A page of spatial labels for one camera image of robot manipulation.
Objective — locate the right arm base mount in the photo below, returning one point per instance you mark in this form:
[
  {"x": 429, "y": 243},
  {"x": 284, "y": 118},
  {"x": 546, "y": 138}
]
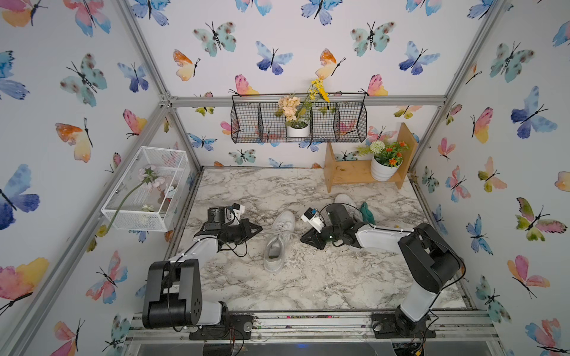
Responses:
[{"x": 397, "y": 325}]

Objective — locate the white pot peach flowers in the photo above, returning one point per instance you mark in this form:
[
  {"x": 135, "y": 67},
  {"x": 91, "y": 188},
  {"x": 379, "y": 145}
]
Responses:
[{"x": 298, "y": 112}]

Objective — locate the black wire wall basket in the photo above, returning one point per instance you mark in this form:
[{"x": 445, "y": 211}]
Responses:
[{"x": 278, "y": 118}]

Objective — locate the aluminium front rail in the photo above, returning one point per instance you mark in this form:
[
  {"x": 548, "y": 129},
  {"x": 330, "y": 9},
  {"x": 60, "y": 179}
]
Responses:
[{"x": 458, "y": 332}]

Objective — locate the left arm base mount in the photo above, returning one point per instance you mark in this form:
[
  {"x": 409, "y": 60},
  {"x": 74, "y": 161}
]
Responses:
[{"x": 232, "y": 327}]

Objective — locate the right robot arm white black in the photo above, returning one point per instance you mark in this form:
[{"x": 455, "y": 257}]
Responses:
[{"x": 431, "y": 261}]

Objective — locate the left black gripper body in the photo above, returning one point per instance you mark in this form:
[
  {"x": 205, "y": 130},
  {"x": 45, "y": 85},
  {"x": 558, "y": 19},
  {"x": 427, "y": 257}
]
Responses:
[{"x": 233, "y": 233}]

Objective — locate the wooden shelf stand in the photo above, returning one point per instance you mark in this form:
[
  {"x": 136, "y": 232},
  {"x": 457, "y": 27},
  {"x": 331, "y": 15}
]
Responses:
[{"x": 362, "y": 171}]

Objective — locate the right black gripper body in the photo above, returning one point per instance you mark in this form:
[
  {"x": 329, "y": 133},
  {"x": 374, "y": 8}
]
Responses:
[{"x": 331, "y": 233}]

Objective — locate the white sneaker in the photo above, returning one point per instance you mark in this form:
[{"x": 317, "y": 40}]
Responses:
[
  {"x": 348, "y": 203},
  {"x": 281, "y": 233}
]

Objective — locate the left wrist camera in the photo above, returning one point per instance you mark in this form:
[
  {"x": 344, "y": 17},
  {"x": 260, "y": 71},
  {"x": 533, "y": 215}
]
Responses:
[{"x": 233, "y": 213}]

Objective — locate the white pot orange flowers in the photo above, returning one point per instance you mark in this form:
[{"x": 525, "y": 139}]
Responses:
[{"x": 386, "y": 158}]

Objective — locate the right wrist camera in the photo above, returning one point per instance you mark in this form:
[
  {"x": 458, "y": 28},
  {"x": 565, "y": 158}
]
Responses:
[{"x": 313, "y": 217}]

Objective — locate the white wire mesh basket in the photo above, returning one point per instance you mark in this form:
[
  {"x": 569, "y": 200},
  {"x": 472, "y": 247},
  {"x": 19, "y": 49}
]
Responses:
[{"x": 147, "y": 194}]

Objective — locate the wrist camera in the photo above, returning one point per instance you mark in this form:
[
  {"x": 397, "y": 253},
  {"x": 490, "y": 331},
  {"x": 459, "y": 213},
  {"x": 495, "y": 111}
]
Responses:
[
  {"x": 233, "y": 213},
  {"x": 313, "y": 217}
]

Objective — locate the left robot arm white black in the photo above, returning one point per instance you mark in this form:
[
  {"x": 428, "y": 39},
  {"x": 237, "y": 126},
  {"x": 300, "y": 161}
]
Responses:
[{"x": 173, "y": 296}]

